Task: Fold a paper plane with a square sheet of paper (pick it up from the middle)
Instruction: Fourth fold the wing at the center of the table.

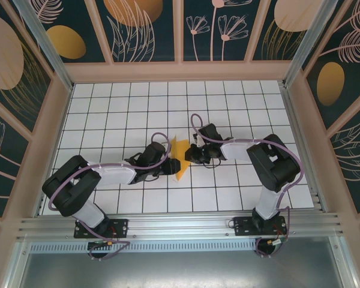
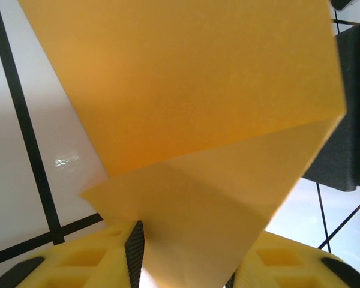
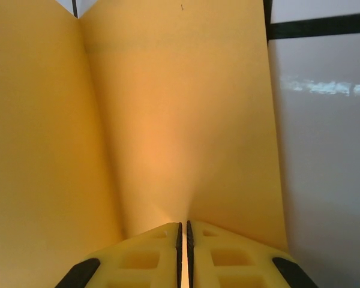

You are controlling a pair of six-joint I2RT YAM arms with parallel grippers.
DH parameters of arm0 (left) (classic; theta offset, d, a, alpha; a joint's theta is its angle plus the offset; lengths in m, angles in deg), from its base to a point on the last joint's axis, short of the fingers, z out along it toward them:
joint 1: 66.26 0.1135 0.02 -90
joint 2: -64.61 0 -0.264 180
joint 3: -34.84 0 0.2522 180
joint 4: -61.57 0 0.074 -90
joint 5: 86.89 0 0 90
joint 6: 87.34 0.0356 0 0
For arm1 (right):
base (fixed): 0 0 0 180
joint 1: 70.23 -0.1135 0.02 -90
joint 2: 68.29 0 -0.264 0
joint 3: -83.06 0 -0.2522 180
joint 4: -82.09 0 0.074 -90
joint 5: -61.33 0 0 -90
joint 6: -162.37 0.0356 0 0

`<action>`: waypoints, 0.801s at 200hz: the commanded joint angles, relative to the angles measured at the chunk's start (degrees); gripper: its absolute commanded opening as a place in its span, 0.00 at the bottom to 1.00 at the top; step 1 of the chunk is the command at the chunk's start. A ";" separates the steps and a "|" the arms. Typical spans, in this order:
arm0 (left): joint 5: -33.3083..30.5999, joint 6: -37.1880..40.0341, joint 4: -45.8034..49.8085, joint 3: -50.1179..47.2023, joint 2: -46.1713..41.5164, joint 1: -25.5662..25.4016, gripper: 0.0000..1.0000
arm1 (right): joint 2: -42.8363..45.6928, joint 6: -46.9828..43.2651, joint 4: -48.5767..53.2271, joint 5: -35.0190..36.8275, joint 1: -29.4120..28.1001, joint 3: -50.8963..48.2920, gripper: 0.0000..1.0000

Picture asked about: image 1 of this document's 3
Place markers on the aluminium corner post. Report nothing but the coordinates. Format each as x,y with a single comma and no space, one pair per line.
48,51
306,39

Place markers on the yellow oval wall panel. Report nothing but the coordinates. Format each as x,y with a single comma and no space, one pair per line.
66,42

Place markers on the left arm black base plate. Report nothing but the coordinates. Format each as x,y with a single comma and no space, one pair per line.
120,228

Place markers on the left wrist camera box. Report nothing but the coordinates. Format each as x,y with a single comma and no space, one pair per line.
168,147

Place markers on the yellow paper sheet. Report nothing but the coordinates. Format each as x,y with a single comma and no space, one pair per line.
180,147

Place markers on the grey metal sheet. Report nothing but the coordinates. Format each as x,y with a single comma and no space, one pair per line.
180,270

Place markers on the aluminium side rail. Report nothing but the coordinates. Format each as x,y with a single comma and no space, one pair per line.
303,150

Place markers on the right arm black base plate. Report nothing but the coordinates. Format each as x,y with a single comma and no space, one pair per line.
243,226

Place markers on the single flower wall panel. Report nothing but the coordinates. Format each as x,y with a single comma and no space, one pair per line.
3,168

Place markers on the orange circle leaf wall panel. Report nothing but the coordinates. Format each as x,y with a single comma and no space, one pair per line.
132,18

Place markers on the feather and oval wall panel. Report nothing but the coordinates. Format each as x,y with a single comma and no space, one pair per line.
348,60

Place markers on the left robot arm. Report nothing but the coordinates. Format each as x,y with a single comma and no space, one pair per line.
63,192

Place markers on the aluminium mounting rail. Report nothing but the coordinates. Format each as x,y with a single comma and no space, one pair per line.
180,226

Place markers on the yellow power connector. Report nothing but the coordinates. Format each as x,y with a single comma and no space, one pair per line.
271,241
109,242

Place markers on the pale disc wall panel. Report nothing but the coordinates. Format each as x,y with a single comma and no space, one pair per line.
3,60
288,15

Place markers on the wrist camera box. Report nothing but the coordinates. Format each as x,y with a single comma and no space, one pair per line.
168,147
198,138

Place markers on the three flowers wall panel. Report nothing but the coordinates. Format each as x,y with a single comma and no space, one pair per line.
228,18

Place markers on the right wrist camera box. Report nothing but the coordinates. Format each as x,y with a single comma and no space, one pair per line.
198,138

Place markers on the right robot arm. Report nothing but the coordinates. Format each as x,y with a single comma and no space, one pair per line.
276,168

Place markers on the leaf outline wall panel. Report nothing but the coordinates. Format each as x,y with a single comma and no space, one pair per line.
354,156

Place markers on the aluminium frame bar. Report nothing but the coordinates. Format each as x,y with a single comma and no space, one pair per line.
345,264
16,270

